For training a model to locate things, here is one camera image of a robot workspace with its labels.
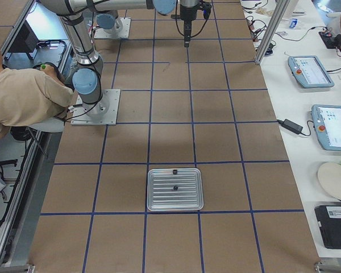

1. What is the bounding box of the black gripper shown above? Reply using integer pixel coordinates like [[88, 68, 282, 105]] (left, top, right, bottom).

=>
[[180, 0, 199, 47]]

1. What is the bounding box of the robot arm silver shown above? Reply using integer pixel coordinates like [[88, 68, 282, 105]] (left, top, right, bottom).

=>
[[96, 10, 123, 35], [42, 0, 211, 125]]

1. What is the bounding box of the ribbed metal tray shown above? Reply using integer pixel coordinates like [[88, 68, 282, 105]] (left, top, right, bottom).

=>
[[147, 168, 204, 212]]

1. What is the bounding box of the upper teach pendant tablet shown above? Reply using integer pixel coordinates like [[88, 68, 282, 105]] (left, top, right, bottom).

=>
[[288, 55, 334, 88]]

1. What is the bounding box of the teach pendant tablet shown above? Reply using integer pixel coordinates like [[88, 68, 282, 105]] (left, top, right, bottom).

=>
[[288, 55, 334, 88], [311, 105, 341, 151]]

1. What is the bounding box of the black power adapter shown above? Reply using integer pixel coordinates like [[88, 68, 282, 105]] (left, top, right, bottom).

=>
[[277, 119, 303, 135]]

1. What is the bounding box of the lower teach pendant tablet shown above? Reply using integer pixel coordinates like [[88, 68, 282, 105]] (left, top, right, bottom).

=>
[[311, 105, 341, 151]]

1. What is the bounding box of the person in beige shirt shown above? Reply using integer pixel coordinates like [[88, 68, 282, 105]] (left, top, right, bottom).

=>
[[0, 50, 73, 139]]

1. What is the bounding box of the beige round plate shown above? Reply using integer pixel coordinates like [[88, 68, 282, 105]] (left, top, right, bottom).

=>
[[317, 162, 341, 200]]

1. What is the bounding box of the black box with label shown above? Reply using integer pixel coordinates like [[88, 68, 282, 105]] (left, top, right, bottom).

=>
[[314, 205, 341, 250]]

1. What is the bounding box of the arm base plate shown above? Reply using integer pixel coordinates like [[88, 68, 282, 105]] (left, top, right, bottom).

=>
[[70, 89, 120, 126], [94, 14, 131, 40]]

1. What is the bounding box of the aluminium frame post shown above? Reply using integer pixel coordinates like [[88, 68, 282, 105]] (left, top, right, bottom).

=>
[[255, 0, 290, 65]]

